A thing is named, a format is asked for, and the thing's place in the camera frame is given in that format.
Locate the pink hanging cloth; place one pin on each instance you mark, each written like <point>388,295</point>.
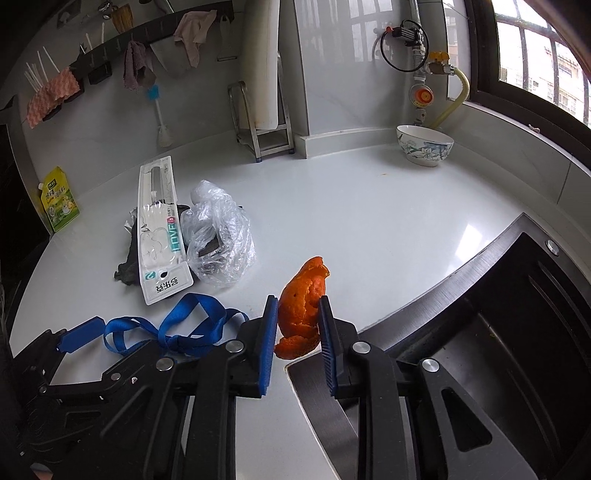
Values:
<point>194,34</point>

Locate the gas regulator with orange dial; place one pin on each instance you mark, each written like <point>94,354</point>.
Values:
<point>422,97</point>

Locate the dark window frame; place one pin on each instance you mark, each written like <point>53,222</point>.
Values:
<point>482,69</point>

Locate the white plastic sticks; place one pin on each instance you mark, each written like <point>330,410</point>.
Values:
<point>37,74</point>

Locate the black wall hook rail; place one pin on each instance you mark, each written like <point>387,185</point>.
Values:
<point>99,69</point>

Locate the green and yellow pouch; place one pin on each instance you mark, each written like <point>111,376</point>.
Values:
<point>57,203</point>

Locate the white toothbrush package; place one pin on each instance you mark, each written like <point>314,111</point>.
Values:
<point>159,240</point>

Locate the white patterned bowl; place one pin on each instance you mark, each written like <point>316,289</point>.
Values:
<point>425,150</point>

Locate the clear plastic bag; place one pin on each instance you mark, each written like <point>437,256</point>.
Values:
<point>221,230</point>

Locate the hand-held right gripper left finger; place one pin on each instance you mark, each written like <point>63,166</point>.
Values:
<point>268,350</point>

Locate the metal board rack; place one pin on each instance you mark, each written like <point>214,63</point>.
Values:
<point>272,138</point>

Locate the pink wavy sponge cloth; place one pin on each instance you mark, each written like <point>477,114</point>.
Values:
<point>51,97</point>

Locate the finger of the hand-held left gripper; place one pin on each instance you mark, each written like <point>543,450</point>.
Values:
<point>81,334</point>
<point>115,376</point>

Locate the orange peel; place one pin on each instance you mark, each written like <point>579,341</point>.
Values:
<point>300,300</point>

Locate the purple hanging cloth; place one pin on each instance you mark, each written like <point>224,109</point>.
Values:
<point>136,67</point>

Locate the black kitchen sink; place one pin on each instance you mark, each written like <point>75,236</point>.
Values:
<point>508,323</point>

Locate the blue and white bottle brush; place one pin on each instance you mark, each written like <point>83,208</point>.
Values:
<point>161,129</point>

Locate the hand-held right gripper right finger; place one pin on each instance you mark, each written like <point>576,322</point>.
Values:
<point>328,350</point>

